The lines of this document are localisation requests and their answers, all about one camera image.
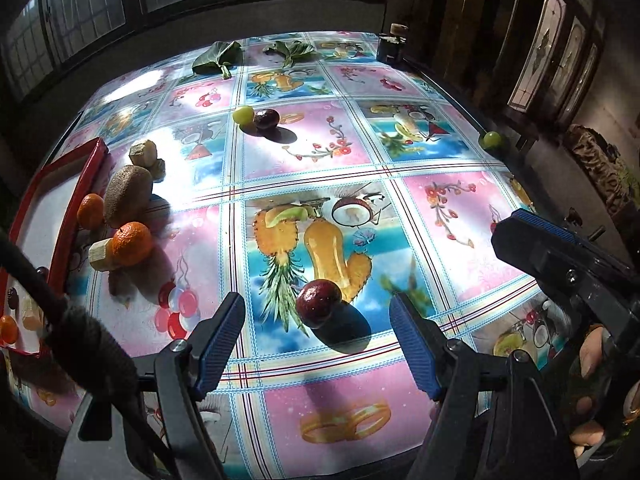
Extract person's right hand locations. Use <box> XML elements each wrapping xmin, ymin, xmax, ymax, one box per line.
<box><xmin>570</xmin><ymin>326</ymin><xmax>640</xmax><ymax>457</ymax></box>

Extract brown kiwi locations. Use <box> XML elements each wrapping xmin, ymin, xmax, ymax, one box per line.
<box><xmin>104</xmin><ymin>165</ymin><xmax>154</xmax><ymax>229</ymax></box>

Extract window with metal grille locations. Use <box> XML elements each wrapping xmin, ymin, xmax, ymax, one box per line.
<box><xmin>0</xmin><ymin>0</ymin><xmax>361</xmax><ymax>106</ymax></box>

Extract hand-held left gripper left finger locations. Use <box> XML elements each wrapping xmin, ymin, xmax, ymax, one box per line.
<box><xmin>152</xmin><ymin>291</ymin><xmax>247</xmax><ymax>480</ymax></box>

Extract broad green leaf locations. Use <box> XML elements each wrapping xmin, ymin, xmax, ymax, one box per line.
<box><xmin>191</xmin><ymin>40</ymin><xmax>243</xmax><ymax>80</ymax></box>

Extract wooden cabinet with glass doors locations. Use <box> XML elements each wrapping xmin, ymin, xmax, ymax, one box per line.
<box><xmin>505</xmin><ymin>0</ymin><xmax>608</xmax><ymax>126</ymax></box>

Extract camouflage cloth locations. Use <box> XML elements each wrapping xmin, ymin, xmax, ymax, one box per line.
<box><xmin>562</xmin><ymin>125</ymin><xmax>640</xmax><ymax>241</ymax></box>

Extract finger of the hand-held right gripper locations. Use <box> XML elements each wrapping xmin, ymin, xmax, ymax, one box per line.
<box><xmin>491</xmin><ymin>208</ymin><xmax>640</xmax><ymax>313</ymax></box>

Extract crinkled green leaf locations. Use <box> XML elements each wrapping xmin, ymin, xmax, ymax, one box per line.
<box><xmin>261</xmin><ymin>40</ymin><xmax>318</xmax><ymax>68</ymax></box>

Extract fruit printed tablecloth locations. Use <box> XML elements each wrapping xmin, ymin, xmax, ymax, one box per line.
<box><xmin>20</xmin><ymin>30</ymin><xmax>566</xmax><ymax>480</ymax></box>

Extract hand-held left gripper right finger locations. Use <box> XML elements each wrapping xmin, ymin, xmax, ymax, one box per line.
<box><xmin>389</xmin><ymin>292</ymin><xmax>581</xmax><ymax>480</ymax></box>

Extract dark jar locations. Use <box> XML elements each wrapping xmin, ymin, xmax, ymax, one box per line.
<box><xmin>376</xmin><ymin>32</ymin><xmax>407</xmax><ymax>63</ymax></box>

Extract red rimmed tray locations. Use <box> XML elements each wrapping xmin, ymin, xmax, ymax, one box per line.
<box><xmin>0</xmin><ymin>137</ymin><xmax>110</xmax><ymax>361</ymax></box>

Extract black wrapped cable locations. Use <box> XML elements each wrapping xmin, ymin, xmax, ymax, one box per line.
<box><xmin>0</xmin><ymin>232</ymin><xmax>176</xmax><ymax>480</ymax></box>

